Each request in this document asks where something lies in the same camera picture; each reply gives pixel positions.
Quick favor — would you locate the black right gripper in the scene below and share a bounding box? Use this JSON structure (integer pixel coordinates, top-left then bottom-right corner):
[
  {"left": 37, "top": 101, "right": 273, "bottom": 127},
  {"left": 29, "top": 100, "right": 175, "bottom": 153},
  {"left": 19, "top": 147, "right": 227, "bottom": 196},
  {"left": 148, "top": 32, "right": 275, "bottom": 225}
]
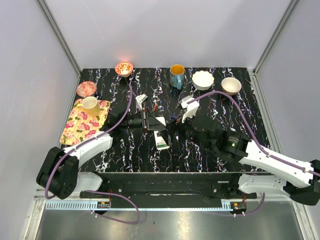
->
[{"left": 158, "top": 108, "right": 214, "bottom": 152}]

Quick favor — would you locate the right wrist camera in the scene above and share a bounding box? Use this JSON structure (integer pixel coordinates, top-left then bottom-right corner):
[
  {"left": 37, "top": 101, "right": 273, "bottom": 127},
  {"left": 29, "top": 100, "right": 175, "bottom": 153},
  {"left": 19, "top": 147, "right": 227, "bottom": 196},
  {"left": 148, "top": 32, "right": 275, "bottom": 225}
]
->
[{"left": 180, "top": 95, "right": 200, "bottom": 124}]

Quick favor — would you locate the cream yellow cup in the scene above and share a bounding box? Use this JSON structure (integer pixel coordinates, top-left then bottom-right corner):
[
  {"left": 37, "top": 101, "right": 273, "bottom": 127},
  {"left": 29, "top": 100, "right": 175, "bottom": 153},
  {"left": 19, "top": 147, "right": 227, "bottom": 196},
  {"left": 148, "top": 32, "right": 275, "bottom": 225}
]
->
[{"left": 82, "top": 96, "right": 100, "bottom": 117}]

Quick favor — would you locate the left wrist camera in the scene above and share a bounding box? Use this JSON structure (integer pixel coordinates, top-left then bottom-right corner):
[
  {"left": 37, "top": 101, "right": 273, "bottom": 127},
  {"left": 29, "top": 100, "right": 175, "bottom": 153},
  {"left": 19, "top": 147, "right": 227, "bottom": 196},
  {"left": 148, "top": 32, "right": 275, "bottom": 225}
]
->
[{"left": 135, "top": 93, "right": 148, "bottom": 111}]

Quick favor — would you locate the black mounting base plate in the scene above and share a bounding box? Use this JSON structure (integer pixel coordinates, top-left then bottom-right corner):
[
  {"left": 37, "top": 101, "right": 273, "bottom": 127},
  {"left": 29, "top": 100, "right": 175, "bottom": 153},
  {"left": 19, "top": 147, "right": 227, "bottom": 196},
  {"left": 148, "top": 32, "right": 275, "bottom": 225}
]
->
[{"left": 80, "top": 172, "right": 257, "bottom": 209}]

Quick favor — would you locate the white scalloped bowl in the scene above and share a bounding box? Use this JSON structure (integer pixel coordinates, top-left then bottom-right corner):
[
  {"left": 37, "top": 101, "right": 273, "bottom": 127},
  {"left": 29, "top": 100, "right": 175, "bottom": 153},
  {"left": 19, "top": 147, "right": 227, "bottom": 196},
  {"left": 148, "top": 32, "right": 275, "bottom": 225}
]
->
[{"left": 191, "top": 70, "right": 215, "bottom": 91}]

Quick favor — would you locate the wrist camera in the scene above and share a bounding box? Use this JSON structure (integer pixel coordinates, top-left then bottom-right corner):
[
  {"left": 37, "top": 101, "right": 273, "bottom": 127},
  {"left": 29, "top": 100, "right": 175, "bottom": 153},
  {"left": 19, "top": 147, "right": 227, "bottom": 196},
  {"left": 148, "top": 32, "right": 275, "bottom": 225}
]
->
[
  {"left": 135, "top": 93, "right": 148, "bottom": 111},
  {"left": 180, "top": 95, "right": 200, "bottom": 124}
]

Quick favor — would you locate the floral pink tray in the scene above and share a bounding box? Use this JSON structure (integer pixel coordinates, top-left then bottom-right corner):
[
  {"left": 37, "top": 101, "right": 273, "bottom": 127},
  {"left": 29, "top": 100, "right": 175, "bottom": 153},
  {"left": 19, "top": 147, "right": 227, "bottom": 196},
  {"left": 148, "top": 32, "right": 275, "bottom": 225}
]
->
[{"left": 60, "top": 98, "right": 111, "bottom": 146}]

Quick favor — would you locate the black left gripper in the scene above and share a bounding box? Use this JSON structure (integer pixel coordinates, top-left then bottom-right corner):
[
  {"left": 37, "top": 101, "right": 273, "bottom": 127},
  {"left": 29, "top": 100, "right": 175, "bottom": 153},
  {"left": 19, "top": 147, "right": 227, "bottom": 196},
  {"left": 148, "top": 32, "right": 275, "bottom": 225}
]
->
[{"left": 120, "top": 107, "right": 165, "bottom": 134}]

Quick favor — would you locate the blue mug yellow inside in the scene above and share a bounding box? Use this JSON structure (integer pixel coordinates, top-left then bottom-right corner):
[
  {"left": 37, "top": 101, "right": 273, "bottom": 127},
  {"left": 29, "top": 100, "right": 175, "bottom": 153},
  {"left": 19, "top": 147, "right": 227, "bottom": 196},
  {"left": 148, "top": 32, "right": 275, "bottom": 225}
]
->
[{"left": 170, "top": 64, "right": 185, "bottom": 90}]

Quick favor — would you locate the red patterned small bowl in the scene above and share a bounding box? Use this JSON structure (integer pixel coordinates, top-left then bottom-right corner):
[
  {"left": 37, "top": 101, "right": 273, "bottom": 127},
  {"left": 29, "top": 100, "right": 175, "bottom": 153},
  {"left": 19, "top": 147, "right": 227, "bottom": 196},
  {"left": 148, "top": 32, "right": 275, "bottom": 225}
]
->
[{"left": 115, "top": 61, "right": 134, "bottom": 78}]

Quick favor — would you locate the cream round bowl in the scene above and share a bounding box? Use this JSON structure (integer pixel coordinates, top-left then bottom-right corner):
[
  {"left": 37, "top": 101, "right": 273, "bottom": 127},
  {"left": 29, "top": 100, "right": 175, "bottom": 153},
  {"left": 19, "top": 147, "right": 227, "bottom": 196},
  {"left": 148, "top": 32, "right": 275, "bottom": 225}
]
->
[{"left": 221, "top": 77, "right": 242, "bottom": 96}]

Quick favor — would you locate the red patterned saucer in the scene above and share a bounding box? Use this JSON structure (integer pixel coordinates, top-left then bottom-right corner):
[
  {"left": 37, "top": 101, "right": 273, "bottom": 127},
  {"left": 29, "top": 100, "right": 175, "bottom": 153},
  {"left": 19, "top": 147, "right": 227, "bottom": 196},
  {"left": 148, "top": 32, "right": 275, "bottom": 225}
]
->
[{"left": 76, "top": 81, "right": 97, "bottom": 98}]

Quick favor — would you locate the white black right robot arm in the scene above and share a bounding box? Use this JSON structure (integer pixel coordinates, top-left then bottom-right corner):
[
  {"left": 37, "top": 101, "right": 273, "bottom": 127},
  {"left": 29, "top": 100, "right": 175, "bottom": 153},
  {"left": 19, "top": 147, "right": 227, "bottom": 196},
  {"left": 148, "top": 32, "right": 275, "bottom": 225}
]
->
[{"left": 156, "top": 117, "right": 320, "bottom": 206}]

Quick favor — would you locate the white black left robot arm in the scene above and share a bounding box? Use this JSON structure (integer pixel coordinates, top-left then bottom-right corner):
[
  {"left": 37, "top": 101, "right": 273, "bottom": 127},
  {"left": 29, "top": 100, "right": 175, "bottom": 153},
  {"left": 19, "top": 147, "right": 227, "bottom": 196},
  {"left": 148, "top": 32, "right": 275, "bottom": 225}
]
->
[{"left": 36, "top": 108, "right": 166, "bottom": 200}]

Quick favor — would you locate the white red remote control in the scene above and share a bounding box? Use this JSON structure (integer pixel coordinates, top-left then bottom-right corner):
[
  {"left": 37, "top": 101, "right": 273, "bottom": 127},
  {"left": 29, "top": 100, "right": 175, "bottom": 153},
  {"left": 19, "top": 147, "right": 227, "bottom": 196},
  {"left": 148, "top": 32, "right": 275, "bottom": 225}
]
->
[{"left": 153, "top": 116, "right": 169, "bottom": 151}]

